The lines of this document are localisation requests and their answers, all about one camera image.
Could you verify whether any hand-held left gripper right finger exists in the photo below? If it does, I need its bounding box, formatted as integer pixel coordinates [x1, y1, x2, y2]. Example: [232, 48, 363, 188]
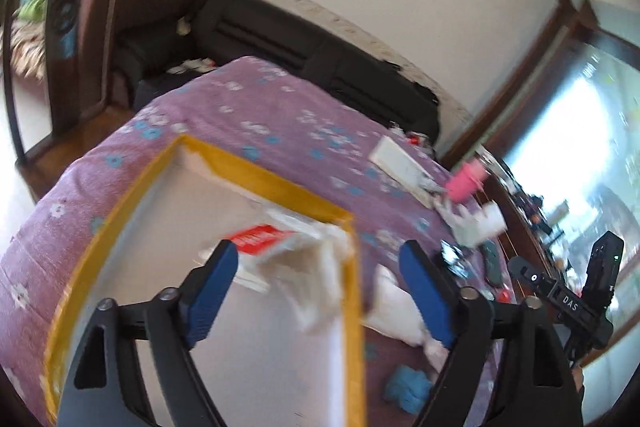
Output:
[398, 239, 586, 427]

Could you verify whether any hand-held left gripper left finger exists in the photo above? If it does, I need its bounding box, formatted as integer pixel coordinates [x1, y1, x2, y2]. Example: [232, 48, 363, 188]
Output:
[57, 238, 241, 427]

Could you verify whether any yellow-rimmed white tray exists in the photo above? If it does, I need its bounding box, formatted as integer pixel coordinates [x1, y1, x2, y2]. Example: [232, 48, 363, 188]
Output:
[44, 134, 368, 427]

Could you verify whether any red and white packet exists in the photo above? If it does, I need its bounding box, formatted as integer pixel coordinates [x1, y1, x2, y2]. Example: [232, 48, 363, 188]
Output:
[222, 224, 298, 258]

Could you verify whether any white glove with green cuff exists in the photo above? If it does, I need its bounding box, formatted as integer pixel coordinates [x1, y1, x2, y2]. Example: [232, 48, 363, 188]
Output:
[435, 199, 483, 248]

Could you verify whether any wooden sideboard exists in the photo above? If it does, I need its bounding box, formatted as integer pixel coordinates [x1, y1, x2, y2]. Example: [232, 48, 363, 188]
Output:
[475, 147, 566, 303]

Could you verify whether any blue towel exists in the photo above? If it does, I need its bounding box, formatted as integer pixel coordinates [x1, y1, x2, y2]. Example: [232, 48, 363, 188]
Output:
[382, 364, 435, 415]

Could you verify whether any white plastic bag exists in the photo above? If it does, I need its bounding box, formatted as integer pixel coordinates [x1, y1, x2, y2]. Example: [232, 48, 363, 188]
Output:
[200, 207, 358, 338]

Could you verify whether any pink sleeved bottle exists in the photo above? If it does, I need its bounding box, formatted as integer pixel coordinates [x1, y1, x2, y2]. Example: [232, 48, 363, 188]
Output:
[444, 159, 490, 202]

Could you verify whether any window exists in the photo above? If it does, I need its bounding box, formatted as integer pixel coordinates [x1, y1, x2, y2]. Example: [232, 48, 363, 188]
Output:
[500, 42, 640, 338]

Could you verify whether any purple floral tablecloth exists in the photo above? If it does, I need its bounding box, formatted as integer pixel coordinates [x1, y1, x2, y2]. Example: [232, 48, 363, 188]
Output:
[0, 56, 516, 427]

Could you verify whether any black sofa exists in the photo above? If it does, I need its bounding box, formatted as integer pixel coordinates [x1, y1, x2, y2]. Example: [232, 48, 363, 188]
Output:
[117, 0, 441, 158]

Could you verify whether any dark wooden chair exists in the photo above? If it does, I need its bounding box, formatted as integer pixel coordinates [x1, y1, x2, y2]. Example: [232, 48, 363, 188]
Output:
[0, 0, 211, 188]

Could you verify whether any patterned bedding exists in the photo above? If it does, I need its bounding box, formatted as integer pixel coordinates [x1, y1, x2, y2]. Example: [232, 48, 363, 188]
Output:
[0, 0, 51, 80]

